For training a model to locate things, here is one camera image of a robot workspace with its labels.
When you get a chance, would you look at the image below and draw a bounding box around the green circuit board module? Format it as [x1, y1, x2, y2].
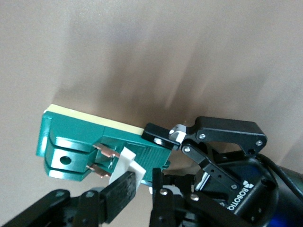
[36, 104, 171, 187]

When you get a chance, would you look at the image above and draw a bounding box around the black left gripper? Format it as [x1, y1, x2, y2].
[141, 115, 280, 224]

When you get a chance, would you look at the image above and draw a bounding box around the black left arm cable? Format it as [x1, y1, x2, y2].
[250, 152, 303, 197]

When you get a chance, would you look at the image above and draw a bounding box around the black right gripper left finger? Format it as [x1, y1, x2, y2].
[0, 171, 138, 227]

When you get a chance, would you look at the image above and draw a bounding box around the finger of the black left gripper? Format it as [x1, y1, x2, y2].
[163, 172, 210, 192]

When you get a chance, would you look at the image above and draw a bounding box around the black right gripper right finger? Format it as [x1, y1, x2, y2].
[149, 167, 248, 227]

